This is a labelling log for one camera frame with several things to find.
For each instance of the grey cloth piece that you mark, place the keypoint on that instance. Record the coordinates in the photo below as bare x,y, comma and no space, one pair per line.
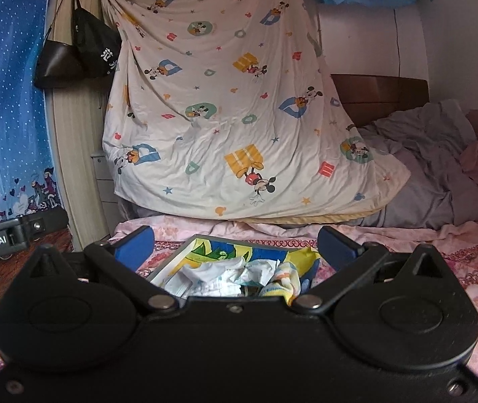
257,273

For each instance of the white quilted cloth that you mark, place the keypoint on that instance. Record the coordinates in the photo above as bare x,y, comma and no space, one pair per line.
211,279

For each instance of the colourful patterned cloth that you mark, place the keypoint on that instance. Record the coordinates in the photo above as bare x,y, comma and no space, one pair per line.
285,283

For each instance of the blue dotted cartoon curtain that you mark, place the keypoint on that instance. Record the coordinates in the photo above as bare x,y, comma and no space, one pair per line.
27,174

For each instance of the black fabric bag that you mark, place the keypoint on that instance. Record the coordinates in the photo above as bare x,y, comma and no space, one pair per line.
97,46

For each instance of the wooden wardrobe panel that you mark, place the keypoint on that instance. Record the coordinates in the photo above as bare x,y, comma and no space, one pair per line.
75,116

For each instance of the black leather handbag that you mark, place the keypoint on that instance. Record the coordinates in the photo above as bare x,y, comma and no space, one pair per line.
59,63

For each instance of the brown wooden headboard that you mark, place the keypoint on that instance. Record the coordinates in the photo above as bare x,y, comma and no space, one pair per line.
368,98

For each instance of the Mickey Mouse print pillow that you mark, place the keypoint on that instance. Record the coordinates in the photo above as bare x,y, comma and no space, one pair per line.
224,109

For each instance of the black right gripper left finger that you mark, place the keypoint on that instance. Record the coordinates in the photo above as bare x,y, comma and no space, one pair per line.
117,264

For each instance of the pink floral bed sheet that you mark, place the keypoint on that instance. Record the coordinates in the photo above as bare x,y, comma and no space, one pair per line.
405,336

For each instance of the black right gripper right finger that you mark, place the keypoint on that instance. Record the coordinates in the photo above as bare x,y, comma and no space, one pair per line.
354,265

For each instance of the grey crumpled blanket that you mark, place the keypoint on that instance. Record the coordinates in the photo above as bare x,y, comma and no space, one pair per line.
429,141

